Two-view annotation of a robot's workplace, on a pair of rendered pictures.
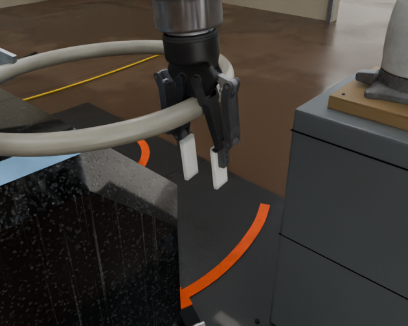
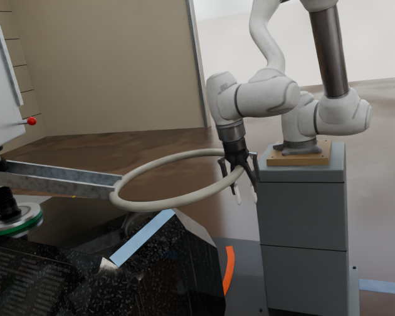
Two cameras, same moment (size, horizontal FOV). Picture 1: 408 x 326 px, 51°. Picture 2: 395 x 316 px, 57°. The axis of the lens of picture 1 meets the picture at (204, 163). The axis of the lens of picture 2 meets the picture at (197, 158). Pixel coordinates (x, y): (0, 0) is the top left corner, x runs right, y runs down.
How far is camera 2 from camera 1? 0.68 m
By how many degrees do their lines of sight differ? 20
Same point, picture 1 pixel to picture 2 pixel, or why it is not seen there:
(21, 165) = (156, 224)
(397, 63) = (293, 135)
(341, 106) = (274, 162)
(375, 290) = (322, 254)
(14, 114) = not seen: hidden behind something
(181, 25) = (235, 136)
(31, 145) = (192, 197)
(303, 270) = (279, 261)
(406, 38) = (293, 124)
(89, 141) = (214, 189)
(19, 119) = not seen: hidden behind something
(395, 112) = (301, 158)
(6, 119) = not seen: hidden behind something
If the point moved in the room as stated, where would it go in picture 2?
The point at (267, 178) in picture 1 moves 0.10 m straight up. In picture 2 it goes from (221, 232) to (219, 220)
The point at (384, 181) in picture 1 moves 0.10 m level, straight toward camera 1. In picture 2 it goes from (308, 192) to (311, 201)
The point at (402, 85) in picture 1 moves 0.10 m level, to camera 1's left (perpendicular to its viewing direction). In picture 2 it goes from (298, 145) to (279, 150)
